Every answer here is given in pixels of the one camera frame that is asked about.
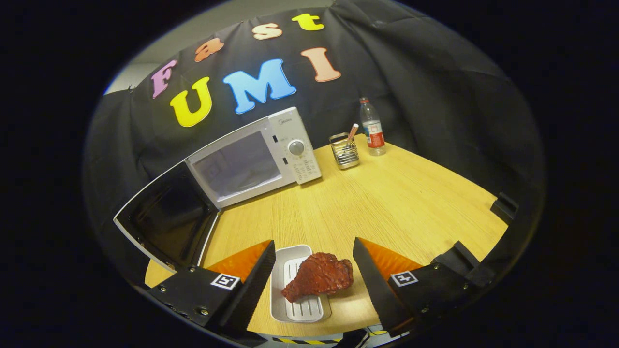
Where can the clear plastic water bottle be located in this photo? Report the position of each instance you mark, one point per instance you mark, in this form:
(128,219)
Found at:
(373,130)

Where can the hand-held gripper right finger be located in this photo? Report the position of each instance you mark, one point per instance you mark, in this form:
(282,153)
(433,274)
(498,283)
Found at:
(375,290)

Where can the white toaster oven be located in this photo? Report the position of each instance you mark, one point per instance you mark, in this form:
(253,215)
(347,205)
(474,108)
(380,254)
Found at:
(242,164)

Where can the black table clamp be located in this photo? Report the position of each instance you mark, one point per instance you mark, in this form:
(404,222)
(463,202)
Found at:
(503,209)

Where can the brown fried chicken piece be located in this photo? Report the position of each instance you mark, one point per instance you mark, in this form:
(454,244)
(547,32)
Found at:
(319,275)

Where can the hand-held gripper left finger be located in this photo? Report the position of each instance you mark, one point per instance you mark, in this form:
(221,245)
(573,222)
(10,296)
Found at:
(249,295)

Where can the white ribbed tray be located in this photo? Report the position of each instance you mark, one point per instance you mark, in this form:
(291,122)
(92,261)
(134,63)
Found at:
(304,309)

